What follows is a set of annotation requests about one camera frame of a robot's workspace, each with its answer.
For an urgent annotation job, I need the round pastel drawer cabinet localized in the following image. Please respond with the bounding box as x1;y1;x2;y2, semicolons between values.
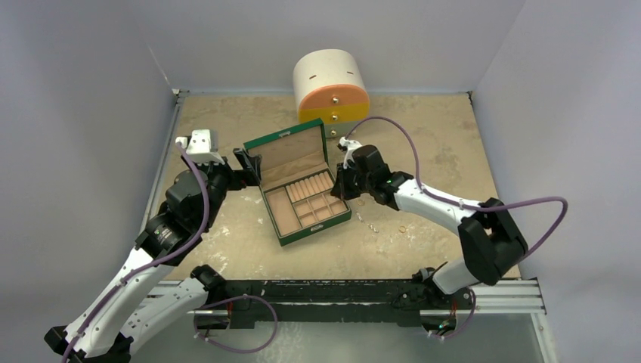
293;49;370;138

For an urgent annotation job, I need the aluminium frame rail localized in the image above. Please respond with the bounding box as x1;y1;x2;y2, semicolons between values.
135;90;547;317

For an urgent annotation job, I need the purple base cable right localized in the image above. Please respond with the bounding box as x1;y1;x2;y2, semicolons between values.
428;300;478;342

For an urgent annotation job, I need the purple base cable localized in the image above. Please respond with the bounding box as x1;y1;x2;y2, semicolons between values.
192;295;278;355
428;300;478;342

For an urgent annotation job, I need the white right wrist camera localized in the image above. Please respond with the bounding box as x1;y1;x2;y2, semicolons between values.
337;137;362;169

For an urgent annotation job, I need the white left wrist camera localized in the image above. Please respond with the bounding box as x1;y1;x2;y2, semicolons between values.
175;129;226;165

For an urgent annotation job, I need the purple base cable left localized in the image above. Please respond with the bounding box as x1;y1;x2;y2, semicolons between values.
192;295;278;355

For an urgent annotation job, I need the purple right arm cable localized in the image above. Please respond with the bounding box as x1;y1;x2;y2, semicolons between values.
345;116;569;264

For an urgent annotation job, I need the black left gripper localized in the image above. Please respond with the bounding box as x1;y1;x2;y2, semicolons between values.
183;147;260;228

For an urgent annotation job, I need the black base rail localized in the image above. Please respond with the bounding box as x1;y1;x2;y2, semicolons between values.
190;265;475;335

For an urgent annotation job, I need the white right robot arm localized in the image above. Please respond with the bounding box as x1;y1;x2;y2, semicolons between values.
330;138;528;308

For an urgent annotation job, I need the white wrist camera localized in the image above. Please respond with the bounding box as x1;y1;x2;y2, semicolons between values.
337;137;362;169
175;129;226;165

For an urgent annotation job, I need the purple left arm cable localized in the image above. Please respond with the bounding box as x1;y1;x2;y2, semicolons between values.
60;142;210;363

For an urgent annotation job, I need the green jewelry box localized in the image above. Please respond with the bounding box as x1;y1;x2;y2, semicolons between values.
243;119;352;247

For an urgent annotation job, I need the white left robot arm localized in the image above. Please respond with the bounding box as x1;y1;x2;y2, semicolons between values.
45;148;262;362

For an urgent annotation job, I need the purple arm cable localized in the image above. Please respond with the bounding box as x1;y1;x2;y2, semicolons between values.
60;142;210;363
345;116;569;264

